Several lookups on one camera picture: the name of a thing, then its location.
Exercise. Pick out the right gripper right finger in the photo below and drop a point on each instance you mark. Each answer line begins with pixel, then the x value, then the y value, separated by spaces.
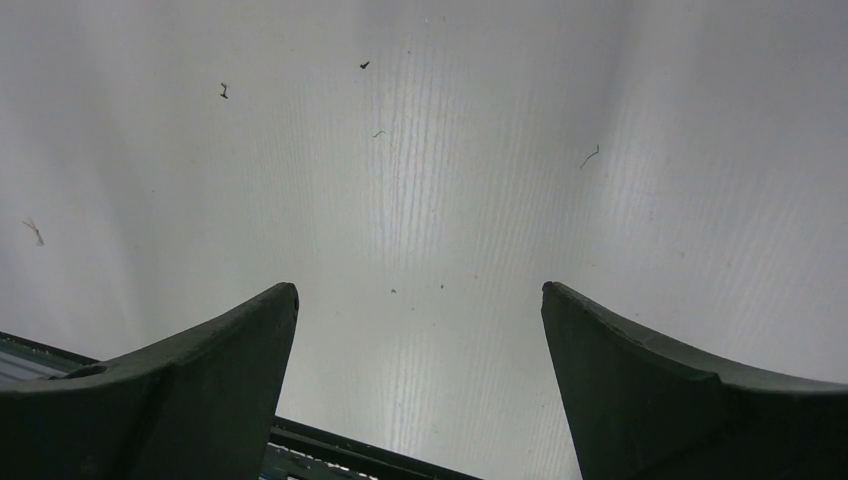
pixel 642 405

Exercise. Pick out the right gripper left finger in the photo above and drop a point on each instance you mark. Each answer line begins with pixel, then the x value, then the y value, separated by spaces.
pixel 196 405

